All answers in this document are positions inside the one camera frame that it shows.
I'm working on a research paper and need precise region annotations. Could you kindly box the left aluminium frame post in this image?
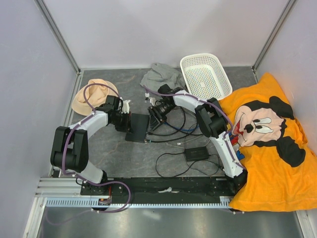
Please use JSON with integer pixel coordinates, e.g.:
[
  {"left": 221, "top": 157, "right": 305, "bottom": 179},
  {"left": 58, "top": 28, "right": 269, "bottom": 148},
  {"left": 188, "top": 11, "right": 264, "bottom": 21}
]
[{"left": 34, "top": 0, "right": 81, "bottom": 74}]

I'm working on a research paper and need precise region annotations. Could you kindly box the aluminium frame post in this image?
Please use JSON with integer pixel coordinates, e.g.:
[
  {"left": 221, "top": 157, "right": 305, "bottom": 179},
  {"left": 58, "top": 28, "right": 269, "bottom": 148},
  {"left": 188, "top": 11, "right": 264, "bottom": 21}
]
[
  {"left": 252, "top": 0, "right": 297, "bottom": 74},
  {"left": 34, "top": 0, "right": 81, "bottom": 74}
]

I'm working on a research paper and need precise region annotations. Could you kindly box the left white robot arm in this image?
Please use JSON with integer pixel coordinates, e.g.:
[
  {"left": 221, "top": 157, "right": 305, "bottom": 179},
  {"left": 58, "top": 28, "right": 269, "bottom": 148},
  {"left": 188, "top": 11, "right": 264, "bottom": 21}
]
[{"left": 51, "top": 96, "right": 133, "bottom": 195}]

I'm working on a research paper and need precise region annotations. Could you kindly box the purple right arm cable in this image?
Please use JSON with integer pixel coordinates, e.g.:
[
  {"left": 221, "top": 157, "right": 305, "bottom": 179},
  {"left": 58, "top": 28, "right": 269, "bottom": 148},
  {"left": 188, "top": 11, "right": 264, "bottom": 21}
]
[{"left": 143, "top": 85, "right": 248, "bottom": 215}]

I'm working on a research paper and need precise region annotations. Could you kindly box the peach bucket hat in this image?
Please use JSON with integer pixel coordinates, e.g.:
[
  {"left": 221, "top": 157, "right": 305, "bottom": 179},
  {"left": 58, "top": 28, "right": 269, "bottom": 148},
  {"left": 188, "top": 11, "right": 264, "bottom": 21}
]
[{"left": 71, "top": 79, "right": 118, "bottom": 116}]

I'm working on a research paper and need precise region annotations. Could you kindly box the blue ethernet cable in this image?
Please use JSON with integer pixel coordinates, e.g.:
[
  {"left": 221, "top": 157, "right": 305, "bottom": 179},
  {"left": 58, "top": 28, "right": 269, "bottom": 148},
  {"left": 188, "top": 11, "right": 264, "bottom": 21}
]
[{"left": 163, "top": 120, "right": 199, "bottom": 132}]

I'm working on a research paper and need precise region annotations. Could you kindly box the grey cloth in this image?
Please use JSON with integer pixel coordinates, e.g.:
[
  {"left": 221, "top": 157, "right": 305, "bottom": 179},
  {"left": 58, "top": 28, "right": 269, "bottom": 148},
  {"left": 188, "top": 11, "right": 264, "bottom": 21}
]
[{"left": 140, "top": 62, "right": 186, "bottom": 91}]

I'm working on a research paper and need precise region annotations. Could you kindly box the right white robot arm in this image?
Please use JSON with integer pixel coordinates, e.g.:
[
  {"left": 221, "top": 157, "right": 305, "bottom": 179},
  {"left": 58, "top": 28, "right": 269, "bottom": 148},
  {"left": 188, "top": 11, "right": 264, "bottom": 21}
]
[{"left": 145, "top": 84, "right": 248, "bottom": 195}]

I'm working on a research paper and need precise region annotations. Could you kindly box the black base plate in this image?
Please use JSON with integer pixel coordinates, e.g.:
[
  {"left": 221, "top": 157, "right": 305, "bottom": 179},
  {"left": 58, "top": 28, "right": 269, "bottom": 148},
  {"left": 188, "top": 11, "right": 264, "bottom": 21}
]
[{"left": 80, "top": 176, "right": 245, "bottom": 204}]

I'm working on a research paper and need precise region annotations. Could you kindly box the grey ethernet cable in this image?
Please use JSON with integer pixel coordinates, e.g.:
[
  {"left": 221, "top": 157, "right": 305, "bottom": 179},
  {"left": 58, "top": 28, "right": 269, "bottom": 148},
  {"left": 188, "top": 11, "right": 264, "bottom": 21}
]
[{"left": 165, "top": 135, "right": 209, "bottom": 149}]

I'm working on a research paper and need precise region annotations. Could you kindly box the orange cartoon mouse pillow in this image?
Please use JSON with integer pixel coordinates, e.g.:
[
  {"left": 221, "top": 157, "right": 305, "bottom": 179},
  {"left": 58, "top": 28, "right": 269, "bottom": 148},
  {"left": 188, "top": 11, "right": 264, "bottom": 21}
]
[{"left": 220, "top": 73, "right": 317, "bottom": 212}]

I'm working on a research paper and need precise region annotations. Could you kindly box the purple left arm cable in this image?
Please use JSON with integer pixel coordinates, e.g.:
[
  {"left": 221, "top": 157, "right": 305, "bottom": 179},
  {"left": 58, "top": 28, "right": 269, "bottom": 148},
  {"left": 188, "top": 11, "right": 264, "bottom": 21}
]
[{"left": 46, "top": 83, "right": 132, "bottom": 225}]

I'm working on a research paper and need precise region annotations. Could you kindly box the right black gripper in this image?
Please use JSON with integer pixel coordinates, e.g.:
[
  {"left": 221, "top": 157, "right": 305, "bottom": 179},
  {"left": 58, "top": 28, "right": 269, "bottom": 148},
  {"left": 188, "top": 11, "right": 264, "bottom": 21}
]
[{"left": 147, "top": 102, "right": 175, "bottom": 132}]

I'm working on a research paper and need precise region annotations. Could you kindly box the slotted cable duct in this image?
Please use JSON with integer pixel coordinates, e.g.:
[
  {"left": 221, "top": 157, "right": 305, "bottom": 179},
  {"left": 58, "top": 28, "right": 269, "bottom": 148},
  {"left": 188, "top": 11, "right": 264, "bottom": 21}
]
[{"left": 46, "top": 196, "right": 232, "bottom": 209}]

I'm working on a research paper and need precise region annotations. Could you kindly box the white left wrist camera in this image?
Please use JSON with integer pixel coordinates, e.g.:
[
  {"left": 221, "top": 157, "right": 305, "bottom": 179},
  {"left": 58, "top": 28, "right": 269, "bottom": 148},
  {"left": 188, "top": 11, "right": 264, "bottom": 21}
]
[{"left": 121, "top": 100, "right": 131, "bottom": 114}]

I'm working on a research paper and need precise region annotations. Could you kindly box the black power adapter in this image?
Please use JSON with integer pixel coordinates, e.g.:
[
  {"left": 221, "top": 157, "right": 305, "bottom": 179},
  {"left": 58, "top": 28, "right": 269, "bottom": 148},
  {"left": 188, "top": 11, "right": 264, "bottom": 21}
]
[{"left": 184, "top": 146, "right": 210, "bottom": 162}]

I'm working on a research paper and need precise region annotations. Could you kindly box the black network switch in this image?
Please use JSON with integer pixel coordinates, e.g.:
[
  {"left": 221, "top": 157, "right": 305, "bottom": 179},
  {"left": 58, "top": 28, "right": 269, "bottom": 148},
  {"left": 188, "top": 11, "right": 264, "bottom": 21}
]
[{"left": 125, "top": 113, "right": 150, "bottom": 143}]

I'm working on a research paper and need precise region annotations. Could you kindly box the right aluminium frame post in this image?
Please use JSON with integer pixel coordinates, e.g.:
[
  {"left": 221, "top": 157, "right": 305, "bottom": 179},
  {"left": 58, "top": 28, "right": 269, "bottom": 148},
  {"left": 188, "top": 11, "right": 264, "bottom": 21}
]
[{"left": 252, "top": 0, "right": 297, "bottom": 74}]

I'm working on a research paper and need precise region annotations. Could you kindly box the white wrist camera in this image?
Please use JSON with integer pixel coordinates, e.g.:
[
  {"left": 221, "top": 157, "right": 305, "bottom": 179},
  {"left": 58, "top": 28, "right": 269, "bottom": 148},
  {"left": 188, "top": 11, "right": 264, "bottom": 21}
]
[
  {"left": 145, "top": 93, "right": 157, "bottom": 106},
  {"left": 121, "top": 100, "right": 131, "bottom": 114}
]

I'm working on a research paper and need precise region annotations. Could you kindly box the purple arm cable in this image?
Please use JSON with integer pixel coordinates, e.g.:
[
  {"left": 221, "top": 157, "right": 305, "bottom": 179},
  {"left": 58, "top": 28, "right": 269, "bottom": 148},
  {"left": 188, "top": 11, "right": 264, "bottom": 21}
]
[
  {"left": 46, "top": 83, "right": 132, "bottom": 225},
  {"left": 143, "top": 85, "right": 248, "bottom": 215}
]

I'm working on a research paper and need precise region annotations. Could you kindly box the white plastic basket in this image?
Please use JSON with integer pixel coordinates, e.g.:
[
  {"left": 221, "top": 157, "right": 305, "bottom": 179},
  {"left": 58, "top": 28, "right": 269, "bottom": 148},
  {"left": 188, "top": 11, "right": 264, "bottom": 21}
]
[{"left": 180, "top": 53, "right": 233, "bottom": 100}]

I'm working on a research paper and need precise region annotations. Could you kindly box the black cable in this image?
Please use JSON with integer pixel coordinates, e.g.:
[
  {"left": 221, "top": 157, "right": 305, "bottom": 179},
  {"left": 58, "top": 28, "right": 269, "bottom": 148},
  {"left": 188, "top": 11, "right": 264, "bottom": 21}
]
[{"left": 145, "top": 109, "right": 204, "bottom": 144}]

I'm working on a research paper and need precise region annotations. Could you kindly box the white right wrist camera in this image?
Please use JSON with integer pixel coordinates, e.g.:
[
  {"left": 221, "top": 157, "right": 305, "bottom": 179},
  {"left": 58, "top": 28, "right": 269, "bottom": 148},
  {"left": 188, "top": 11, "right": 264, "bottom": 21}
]
[{"left": 145, "top": 93, "right": 157, "bottom": 106}]

